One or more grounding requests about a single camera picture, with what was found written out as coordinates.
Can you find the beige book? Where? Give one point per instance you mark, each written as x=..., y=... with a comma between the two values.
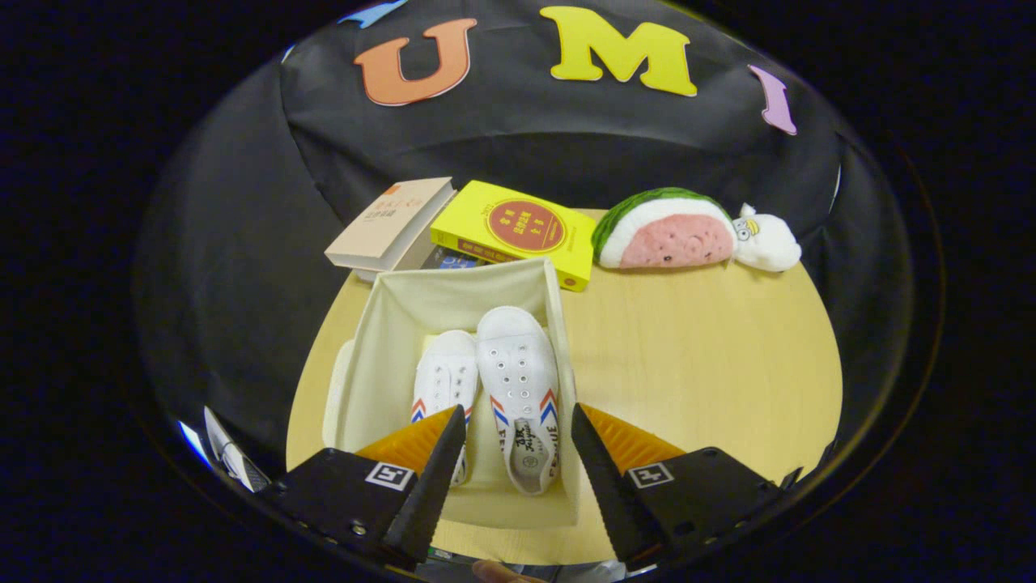
x=388, y=223

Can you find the small white plush toy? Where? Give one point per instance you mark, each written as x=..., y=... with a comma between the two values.
x=769, y=243

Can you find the watermelon slice plush toy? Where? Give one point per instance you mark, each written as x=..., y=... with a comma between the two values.
x=672, y=239

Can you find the white canvas shoe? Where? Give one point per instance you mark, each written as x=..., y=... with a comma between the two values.
x=518, y=372
x=445, y=372

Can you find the computer monitor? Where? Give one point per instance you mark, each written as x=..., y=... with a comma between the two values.
x=193, y=444

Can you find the yellow book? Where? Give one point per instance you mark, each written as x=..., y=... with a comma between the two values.
x=477, y=210

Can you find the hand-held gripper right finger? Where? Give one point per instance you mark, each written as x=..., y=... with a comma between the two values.
x=611, y=486

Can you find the cream fabric storage box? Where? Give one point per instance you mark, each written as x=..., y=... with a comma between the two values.
x=388, y=356

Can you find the white keyboard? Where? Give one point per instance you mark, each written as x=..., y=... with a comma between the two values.
x=236, y=463

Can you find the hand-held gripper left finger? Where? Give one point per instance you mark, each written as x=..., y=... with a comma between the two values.
x=429, y=494

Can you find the blue book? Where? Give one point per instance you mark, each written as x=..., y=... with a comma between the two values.
x=457, y=261

